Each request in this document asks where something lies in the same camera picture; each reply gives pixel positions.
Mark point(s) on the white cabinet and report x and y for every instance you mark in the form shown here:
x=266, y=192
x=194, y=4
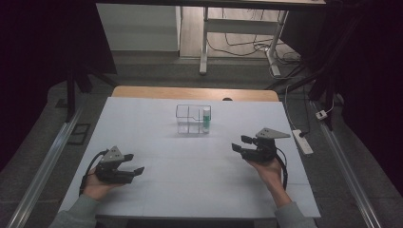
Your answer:
x=136, y=28

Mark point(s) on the white green glue stick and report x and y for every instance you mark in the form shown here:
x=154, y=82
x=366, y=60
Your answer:
x=206, y=120

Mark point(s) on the black metal stand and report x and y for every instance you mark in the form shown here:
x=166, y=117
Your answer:
x=329, y=95
x=70, y=95

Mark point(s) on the white desk frame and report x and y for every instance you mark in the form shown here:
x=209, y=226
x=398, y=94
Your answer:
x=240, y=26

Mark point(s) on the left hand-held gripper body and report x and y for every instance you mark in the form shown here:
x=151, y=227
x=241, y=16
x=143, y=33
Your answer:
x=111, y=172

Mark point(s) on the wooden table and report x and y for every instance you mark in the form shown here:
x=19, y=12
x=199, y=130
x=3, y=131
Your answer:
x=190, y=93

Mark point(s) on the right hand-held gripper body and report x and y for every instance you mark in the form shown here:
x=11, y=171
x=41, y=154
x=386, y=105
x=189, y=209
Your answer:
x=263, y=152

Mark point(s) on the clear plastic organizer box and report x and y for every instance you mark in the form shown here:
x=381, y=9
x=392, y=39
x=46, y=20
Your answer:
x=190, y=122

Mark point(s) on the person's left hand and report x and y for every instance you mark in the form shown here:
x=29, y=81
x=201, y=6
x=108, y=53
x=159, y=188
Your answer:
x=96, y=188

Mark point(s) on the white power strip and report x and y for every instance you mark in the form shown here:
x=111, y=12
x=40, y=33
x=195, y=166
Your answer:
x=302, y=141

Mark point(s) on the small dark knob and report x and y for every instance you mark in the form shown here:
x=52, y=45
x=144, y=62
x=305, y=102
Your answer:
x=227, y=99

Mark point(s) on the white plug adapter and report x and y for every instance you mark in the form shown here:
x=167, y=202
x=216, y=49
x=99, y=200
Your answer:
x=321, y=115

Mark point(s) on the white table cover sheet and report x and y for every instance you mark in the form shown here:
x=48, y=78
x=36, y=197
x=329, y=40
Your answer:
x=190, y=190

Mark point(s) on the black floor plate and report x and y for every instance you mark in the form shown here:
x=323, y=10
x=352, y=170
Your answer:
x=79, y=134

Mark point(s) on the person's right hand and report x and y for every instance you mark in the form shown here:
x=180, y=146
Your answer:
x=269, y=174

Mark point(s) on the aluminium rail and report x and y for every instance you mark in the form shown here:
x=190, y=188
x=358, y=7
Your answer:
x=348, y=171
x=44, y=167

